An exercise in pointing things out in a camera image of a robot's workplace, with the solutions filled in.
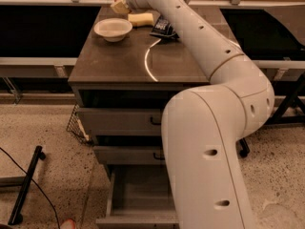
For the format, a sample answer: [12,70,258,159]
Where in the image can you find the blue chip bag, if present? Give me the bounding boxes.
[151,15,178,39]

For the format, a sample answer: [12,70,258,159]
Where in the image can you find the grey drawer cabinet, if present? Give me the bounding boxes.
[68,5,242,229]

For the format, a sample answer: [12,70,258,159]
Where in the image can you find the white bowl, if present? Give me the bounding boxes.
[93,18,132,42]

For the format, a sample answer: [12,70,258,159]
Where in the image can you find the black cable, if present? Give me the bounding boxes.
[0,147,61,229]

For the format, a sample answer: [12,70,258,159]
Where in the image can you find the wire mesh basket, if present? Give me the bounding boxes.
[66,104,92,145]

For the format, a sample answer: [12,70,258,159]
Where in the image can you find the open bottom drawer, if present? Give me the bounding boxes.
[96,165,180,229]

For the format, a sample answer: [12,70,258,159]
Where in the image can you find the black metal stand leg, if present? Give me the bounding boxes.
[8,146,46,225]

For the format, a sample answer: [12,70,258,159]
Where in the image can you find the red white shoe tip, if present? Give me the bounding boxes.
[60,219,76,229]

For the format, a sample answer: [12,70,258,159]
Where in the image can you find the black table leg frame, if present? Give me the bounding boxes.
[237,70,305,158]

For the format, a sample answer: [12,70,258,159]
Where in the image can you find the yellow sponge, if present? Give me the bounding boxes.
[128,12,154,27]

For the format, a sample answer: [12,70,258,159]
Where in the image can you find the middle drawer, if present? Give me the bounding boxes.
[93,146,165,165]

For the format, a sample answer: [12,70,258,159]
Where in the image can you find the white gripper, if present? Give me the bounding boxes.
[111,0,150,14]

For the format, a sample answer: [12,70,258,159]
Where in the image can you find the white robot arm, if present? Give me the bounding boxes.
[112,0,275,229]

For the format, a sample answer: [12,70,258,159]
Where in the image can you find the top drawer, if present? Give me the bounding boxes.
[77,108,161,136]

